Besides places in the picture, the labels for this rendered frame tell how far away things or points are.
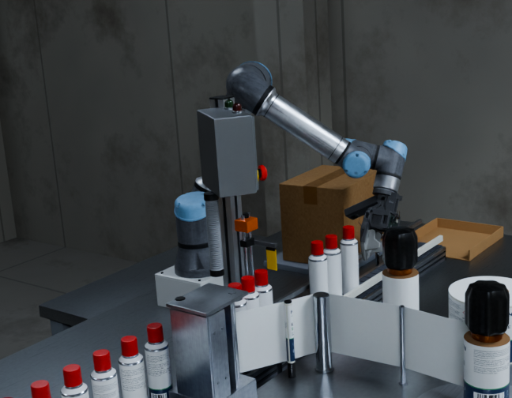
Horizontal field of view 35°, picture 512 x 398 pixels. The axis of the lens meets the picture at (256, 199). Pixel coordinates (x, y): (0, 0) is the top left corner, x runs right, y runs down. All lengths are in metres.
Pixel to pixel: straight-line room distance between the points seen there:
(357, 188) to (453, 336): 1.02
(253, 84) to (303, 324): 0.74
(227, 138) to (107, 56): 3.53
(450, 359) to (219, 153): 0.69
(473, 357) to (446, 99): 2.51
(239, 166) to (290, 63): 2.30
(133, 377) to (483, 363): 0.69
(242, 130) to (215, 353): 0.54
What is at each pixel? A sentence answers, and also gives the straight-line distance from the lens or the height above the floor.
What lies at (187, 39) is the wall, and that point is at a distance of 4.90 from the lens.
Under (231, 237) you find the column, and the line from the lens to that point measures 2.11.
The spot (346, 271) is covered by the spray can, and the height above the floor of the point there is 0.96.
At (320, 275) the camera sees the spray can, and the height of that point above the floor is 1.00.
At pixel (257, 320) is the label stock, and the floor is 1.04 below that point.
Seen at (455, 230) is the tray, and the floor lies 0.83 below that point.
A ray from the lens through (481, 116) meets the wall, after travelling 4.00.
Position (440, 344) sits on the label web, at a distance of 1.81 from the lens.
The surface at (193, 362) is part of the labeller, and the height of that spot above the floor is 1.03.
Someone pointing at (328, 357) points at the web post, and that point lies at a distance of 1.94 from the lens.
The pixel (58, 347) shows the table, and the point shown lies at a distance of 2.36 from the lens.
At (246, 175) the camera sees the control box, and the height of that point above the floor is 1.33.
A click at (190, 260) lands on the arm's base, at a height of 0.98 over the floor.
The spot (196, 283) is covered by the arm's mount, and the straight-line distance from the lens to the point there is 2.41.
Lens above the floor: 1.77
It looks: 15 degrees down
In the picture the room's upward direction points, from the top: 4 degrees counter-clockwise
